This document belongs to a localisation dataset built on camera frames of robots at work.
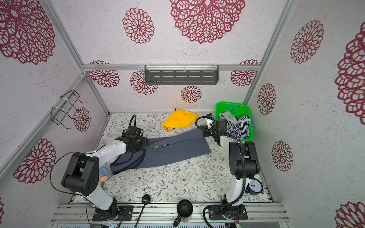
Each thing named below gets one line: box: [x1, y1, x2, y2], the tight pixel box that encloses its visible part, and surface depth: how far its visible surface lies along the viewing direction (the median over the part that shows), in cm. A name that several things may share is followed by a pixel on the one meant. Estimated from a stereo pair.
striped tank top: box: [218, 111, 251, 140], surface depth 106 cm
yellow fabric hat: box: [161, 109, 200, 133], surface depth 115 cm
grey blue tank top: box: [109, 127, 212, 176], surface depth 99 cm
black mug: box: [172, 199, 194, 228], surface depth 71 cm
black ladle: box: [134, 193, 151, 228], surface depth 79 cm
